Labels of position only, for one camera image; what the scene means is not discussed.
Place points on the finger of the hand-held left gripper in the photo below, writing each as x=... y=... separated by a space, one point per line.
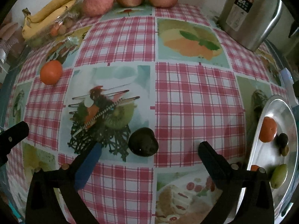
x=15 y=134

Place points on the green guava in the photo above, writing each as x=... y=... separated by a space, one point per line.
x=279 y=176

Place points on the yellow banana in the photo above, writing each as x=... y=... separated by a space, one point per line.
x=58 y=2
x=46 y=20

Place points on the round metal plate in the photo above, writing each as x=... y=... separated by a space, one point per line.
x=278 y=112

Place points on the stainless steel thermos jug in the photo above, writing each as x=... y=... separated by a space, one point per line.
x=247 y=11

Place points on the orange tangerine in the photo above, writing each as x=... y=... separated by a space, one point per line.
x=255 y=168
x=51 y=72
x=268 y=129

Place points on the tiny orange fruit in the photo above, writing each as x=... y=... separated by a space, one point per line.
x=55 y=30

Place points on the small brown fruit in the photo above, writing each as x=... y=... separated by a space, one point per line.
x=285 y=151

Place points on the clear glass bowl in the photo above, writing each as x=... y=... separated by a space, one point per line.
x=39 y=40

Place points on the checked fruit-print tablecloth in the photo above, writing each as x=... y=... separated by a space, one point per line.
x=198 y=98

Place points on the white power strip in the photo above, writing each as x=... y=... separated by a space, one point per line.
x=286 y=77

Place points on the black power adapter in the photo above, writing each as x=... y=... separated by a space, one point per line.
x=296 y=91

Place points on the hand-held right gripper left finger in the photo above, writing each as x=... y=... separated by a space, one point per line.
x=87 y=165

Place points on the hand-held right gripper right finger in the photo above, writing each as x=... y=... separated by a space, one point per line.
x=211 y=165

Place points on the dark plum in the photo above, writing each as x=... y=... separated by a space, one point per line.
x=143 y=141
x=283 y=140

